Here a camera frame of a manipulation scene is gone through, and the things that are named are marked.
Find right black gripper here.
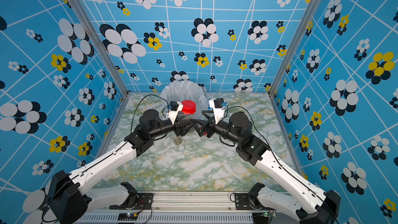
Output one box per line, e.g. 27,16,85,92
192,109,244,148

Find clear jar large red lid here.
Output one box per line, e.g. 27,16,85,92
178,112,194,121

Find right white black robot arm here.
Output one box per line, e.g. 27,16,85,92
190,112,341,224

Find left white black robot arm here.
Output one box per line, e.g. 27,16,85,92
42,109,193,224

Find tall clear jar white lid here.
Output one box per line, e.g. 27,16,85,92
174,136,183,145

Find left green circuit board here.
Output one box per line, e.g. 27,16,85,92
118,213,139,222

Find green circuit board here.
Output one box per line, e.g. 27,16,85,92
252,213,275,224
118,213,139,222

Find right green circuit board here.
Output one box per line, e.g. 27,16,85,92
252,213,275,224

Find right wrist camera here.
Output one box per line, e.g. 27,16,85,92
209,97,227,124

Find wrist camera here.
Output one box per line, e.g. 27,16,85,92
209,97,227,124
167,101,183,124

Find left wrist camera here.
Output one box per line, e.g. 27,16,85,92
167,101,183,124

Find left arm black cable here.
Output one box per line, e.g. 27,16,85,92
40,94,170,224

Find aluminium front frame rail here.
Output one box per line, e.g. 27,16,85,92
74,190,327,224

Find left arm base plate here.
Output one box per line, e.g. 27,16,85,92
109,193,154,210

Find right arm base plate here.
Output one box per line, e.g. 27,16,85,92
233,193,265,211

